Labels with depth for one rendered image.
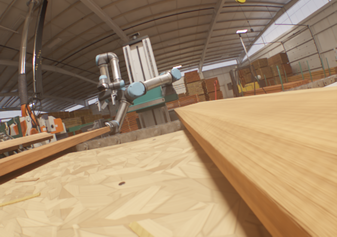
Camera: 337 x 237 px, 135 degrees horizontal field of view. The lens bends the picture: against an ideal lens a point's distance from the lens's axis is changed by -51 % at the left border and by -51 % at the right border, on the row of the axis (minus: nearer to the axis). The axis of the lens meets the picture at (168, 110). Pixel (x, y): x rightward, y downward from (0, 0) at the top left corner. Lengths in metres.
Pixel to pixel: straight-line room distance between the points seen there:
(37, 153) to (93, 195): 0.31
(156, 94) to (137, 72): 0.39
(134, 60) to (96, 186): 1.68
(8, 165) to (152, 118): 1.50
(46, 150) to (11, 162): 0.12
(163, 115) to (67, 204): 1.48
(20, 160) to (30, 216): 0.26
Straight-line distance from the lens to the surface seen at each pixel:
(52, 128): 5.36
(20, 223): 0.17
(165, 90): 1.39
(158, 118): 1.64
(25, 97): 5.55
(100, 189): 0.17
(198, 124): 0.17
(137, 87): 1.07
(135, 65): 1.76
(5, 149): 1.02
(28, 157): 0.43
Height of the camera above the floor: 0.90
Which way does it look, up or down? 2 degrees down
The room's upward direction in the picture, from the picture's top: 15 degrees counter-clockwise
